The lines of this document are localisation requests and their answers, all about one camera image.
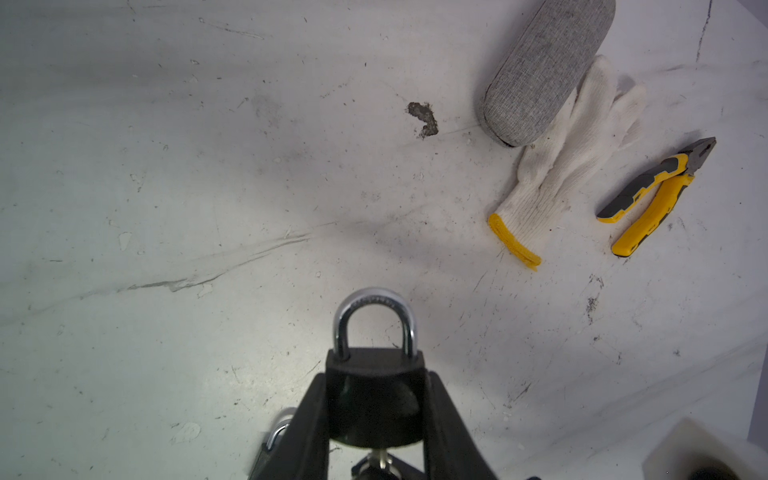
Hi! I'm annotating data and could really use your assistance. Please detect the grey fabric case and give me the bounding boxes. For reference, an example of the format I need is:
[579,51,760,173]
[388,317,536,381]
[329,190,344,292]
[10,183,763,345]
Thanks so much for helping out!
[477,0,616,147]

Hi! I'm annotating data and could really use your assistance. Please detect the black padlock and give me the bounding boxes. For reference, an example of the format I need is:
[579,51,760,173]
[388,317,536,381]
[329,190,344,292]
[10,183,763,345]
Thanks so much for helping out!
[247,407,297,480]
[325,287,426,449]

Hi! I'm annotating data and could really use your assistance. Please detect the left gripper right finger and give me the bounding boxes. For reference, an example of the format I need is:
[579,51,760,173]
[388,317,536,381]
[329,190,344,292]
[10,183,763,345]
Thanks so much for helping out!
[423,372,497,479]

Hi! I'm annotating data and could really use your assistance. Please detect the white work glove yellow cuff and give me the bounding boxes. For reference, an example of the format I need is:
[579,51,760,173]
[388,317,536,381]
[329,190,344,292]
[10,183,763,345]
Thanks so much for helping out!
[488,55,646,271]

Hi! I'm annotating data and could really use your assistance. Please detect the small silver key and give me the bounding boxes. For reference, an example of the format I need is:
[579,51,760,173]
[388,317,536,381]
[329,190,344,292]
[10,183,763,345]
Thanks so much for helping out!
[351,449,402,480]

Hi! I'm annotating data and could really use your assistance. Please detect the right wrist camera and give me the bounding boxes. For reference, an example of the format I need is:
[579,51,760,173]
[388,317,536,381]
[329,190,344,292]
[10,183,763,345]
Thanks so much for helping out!
[642,418,767,479]

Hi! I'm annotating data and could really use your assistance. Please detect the yellow black pliers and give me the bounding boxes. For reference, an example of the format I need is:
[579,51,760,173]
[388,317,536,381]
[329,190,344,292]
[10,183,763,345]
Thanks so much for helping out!
[596,137,717,258]

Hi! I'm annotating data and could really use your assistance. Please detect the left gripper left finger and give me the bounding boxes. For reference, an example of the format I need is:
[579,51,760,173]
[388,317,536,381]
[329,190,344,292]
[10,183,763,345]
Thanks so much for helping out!
[255,374,329,479]

